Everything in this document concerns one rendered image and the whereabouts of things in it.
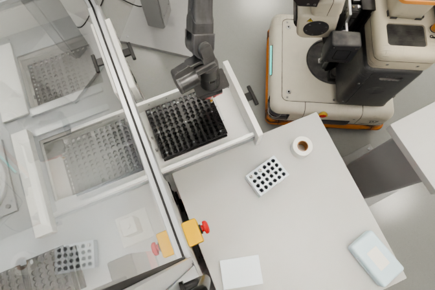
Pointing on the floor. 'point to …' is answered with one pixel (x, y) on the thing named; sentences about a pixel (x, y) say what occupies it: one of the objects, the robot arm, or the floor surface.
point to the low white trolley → (283, 213)
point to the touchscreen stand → (156, 13)
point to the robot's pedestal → (397, 158)
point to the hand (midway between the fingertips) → (211, 95)
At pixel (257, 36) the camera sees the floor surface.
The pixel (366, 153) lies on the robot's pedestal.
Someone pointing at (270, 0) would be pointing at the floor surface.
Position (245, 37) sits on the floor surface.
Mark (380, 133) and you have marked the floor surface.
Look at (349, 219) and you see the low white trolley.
